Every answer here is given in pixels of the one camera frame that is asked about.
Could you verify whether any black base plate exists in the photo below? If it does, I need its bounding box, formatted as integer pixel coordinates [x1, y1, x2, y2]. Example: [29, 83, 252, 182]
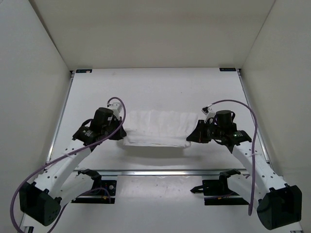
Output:
[190, 169, 248, 206]
[71, 169, 117, 204]

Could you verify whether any right blue corner label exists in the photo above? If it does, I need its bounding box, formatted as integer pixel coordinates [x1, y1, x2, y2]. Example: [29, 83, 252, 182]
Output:
[219, 67, 236, 72]

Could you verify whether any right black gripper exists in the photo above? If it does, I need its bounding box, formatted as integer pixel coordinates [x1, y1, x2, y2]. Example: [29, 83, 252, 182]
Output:
[187, 120, 224, 144]

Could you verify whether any white skirt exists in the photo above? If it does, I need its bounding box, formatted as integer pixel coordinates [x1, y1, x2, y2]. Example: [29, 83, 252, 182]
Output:
[122, 110, 199, 149]

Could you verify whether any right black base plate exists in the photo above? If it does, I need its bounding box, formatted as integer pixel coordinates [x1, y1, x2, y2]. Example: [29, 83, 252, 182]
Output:
[190, 169, 248, 206]

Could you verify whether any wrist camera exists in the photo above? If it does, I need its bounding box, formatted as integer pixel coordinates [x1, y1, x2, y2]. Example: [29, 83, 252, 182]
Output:
[72, 126, 97, 146]
[229, 130, 252, 146]

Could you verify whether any aluminium front rail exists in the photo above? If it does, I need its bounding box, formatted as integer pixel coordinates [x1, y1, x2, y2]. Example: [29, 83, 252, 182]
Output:
[72, 169, 246, 177]

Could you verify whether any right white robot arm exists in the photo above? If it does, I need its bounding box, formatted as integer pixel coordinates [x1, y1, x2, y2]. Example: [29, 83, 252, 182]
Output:
[187, 107, 302, 230]

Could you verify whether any left blue corner label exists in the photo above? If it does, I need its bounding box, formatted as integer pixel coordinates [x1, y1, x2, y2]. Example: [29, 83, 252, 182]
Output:
[75, 69, 92, 73]

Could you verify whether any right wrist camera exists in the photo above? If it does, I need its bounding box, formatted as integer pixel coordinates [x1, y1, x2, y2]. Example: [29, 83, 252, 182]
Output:
[229, 130, 252, 146]

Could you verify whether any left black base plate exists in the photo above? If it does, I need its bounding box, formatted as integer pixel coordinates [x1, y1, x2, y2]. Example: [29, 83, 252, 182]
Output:
[71, 169, 117, 204]

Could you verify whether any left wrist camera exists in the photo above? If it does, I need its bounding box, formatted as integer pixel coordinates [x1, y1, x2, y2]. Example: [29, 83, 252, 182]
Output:
[72, 126, 97, 146]

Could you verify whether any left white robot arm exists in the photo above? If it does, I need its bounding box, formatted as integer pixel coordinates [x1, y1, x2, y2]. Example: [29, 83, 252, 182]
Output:
[19, 102, 126, 226]

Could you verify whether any blue corner label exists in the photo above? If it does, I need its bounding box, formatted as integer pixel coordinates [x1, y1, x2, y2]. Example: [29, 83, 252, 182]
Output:
[219, 67, 236, 72]
[75, 69, 92, 73]

